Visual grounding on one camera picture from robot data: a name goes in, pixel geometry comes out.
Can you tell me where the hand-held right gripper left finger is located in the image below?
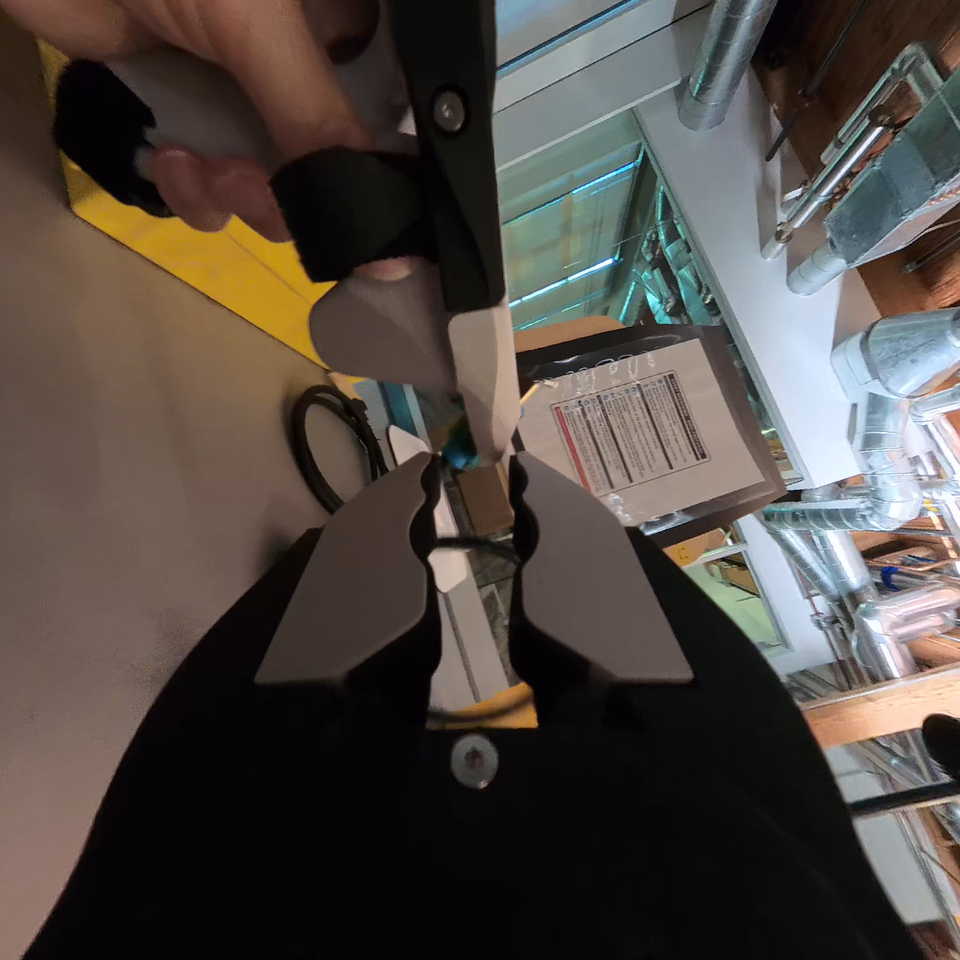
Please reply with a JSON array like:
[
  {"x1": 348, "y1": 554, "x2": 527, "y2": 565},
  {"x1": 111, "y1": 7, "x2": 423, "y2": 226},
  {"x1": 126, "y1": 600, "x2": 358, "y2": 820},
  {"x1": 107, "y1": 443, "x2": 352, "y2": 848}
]
[{"x1": 255, "y1": 452, "x2": 442, "y2": 687}]

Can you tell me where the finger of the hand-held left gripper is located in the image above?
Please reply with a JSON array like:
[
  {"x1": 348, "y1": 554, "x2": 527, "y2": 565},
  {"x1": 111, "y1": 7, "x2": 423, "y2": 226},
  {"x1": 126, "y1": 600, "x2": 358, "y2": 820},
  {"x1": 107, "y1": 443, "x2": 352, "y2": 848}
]
[{"x1": 447, "y1": 302, "x2": 523, "y2": 462}]

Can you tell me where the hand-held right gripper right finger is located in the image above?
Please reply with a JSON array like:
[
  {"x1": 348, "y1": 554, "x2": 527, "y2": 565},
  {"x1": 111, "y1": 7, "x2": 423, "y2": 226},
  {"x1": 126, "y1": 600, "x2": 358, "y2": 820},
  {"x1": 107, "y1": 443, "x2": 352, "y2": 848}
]
[{"x1": 510, "y1": 452, "x2": 696, "y2": 686}]

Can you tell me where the person's left hand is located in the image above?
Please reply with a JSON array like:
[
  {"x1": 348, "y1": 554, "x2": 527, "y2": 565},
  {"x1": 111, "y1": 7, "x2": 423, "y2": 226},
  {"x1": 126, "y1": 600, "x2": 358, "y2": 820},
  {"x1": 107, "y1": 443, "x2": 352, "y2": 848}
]
[{"x1": 0, "y1": 0, "x2": 423, "y2": 283}]

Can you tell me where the glass partition window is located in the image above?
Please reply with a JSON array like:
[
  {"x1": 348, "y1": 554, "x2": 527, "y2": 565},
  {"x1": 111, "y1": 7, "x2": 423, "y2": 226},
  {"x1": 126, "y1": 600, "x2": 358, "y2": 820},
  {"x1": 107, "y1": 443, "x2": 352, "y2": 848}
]
[{"x1": 495, "y1": 0, "x2": 721, "y2": 331}]

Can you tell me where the cardboard box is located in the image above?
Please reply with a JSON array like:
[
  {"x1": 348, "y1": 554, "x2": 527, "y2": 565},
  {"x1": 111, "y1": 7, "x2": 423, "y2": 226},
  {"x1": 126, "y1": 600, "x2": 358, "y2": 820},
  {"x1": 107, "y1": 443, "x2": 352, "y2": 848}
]
[{"x1": 456, "y1": 463, "x2": 517, "y2": 532}]

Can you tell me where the instruction sign stand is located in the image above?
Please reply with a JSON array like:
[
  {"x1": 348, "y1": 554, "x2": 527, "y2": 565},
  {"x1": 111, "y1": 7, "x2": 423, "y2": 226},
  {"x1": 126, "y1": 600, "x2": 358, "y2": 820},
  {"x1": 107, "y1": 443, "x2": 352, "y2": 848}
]
[{"x1": 513, "y1": 315, "x2": 789, "y2": 537}]

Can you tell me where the wooden beam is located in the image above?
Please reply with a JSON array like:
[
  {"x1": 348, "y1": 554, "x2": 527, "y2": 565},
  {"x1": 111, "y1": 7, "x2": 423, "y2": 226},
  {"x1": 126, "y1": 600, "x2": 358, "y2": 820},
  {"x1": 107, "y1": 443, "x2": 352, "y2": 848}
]
[{"x1": 798, "y1": 663, "x2": 960, "y2": 751}]

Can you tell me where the silver pipe cluster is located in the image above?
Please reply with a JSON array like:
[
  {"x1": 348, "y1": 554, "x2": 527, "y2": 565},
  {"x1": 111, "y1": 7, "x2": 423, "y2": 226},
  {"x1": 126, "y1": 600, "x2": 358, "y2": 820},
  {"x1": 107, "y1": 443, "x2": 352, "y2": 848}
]
[{"x1": 761, "y1": 307, "x2": 960, "y2": 676}]

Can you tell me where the thin black cable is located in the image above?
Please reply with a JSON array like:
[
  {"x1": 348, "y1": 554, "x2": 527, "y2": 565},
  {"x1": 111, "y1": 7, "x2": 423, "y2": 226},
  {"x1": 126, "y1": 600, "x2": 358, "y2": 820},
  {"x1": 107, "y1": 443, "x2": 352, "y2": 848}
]
[{"x1": 292, "y1": 384, "x2": 520, "y2": 560}]

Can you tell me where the round silver ventilation duct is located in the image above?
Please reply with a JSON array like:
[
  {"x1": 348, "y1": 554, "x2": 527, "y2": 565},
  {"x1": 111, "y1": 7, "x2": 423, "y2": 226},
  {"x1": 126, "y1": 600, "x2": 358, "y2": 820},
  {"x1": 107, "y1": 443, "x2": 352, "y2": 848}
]
[{"x1": 678, "y1": 0, "x2": 781, "y2": 132}]

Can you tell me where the rectangular silver ventilation duct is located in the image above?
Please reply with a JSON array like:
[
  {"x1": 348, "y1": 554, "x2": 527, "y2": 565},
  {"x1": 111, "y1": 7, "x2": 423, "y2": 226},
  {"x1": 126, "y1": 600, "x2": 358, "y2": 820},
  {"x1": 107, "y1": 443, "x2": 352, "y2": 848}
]
[{"x1": 761, "y1": 45, "x2": 960, "y2": 297}]

